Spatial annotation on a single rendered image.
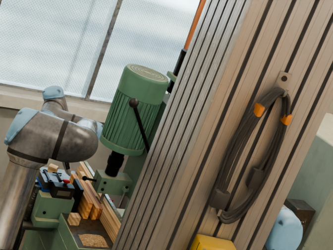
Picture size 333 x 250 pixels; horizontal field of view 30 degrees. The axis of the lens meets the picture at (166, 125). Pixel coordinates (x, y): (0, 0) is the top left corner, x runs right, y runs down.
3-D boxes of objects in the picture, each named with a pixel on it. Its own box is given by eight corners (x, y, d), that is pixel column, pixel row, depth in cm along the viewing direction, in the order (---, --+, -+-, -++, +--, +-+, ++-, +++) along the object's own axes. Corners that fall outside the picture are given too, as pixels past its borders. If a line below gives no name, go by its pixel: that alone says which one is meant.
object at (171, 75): (161, 87, 240) (176, 45, 235) (178, 91, 244) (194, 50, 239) (169, 94, 233) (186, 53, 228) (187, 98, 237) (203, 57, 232)
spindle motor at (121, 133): (92, 132, 242) (118, 59, 233) (132, 139, 251) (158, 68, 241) (107, 154, 228) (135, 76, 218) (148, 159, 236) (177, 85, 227)
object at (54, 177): (35, 179, 241) (39, 167, 240) (62, 182, 247) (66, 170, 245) (44, 197, 231) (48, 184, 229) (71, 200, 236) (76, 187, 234)
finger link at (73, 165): (83, 175, 234) (79, 155, 229) (69, 180, 232) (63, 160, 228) (81, 171, 237) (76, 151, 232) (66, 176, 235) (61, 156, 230)
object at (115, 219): (76, 170, 275) (79, 161, 274) (80, 171, 276) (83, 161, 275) (122, 251, 227) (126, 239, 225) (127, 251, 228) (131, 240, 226)
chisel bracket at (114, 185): (89, 187, 246) (95, 168, 243) (120, 191, 253) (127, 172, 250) (95, 197, 240) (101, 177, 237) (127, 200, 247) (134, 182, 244)
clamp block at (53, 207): (26, 197, 244) (32, 177, 242) (58, 200, 251) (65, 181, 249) (34, 218, 232) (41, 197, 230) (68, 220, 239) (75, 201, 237)
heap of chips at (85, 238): (78, 234, 226) (79, 230, 226) (102, 236, 232) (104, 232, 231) (83, 245, 221) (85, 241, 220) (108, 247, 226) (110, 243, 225)
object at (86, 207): (66, 187, 257) (71, 172, 255) (71, 188, 258) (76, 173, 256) (82, 218, 238) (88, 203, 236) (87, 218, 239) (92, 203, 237)
